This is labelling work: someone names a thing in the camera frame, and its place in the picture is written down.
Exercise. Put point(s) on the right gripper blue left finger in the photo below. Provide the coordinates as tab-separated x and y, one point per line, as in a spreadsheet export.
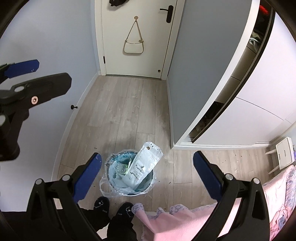
53	210

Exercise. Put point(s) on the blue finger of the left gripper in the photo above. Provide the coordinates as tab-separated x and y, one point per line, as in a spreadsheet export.
8	71
15	105

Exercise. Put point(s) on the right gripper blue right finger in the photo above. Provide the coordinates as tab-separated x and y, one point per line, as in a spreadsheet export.
251	221

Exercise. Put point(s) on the clear plastic bottle green cap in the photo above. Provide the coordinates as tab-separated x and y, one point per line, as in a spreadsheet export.
121	168

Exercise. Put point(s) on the pink bed mattress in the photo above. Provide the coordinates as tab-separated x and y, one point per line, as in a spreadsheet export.
181	223

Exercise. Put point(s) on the white nightstand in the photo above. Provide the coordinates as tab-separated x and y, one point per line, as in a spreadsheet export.
285	154

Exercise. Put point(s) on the white wardrobe sliding door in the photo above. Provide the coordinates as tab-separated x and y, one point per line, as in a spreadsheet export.
231	82

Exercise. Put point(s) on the cream handbag on door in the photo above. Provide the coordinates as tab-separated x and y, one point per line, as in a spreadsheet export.
134	43

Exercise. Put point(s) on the black door handle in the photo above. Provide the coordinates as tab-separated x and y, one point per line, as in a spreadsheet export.
169	11

